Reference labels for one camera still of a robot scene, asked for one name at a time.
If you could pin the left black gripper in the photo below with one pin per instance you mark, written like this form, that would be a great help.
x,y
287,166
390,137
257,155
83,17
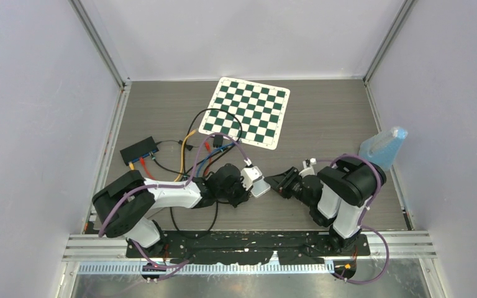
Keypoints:
x,y
243,195

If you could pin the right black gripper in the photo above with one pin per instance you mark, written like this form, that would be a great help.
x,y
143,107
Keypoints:
x,y
281,182

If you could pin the white router box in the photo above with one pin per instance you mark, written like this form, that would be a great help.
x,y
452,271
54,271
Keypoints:
x,y
259,188

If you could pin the black network switch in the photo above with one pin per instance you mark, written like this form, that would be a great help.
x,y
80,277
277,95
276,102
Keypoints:
x,y
141,149

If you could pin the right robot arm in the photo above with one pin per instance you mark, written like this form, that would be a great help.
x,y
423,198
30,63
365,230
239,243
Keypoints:
x,y
338,196

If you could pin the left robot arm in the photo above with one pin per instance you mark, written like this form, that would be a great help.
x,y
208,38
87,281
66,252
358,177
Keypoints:
x,y
123,204

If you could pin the green white chessboard mat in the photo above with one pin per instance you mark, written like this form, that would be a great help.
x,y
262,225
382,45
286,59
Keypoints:
x,y
253,109

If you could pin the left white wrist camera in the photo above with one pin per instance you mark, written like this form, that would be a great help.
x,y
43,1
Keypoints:
x,y
250,174

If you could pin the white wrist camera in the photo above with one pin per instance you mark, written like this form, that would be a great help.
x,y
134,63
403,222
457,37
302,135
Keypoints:
x,y
308,167
250,174

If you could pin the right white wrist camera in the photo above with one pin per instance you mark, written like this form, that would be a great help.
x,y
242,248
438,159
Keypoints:
x,y
308,167

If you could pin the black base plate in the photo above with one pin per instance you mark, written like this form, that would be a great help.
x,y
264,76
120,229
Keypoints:
x,y
252,247

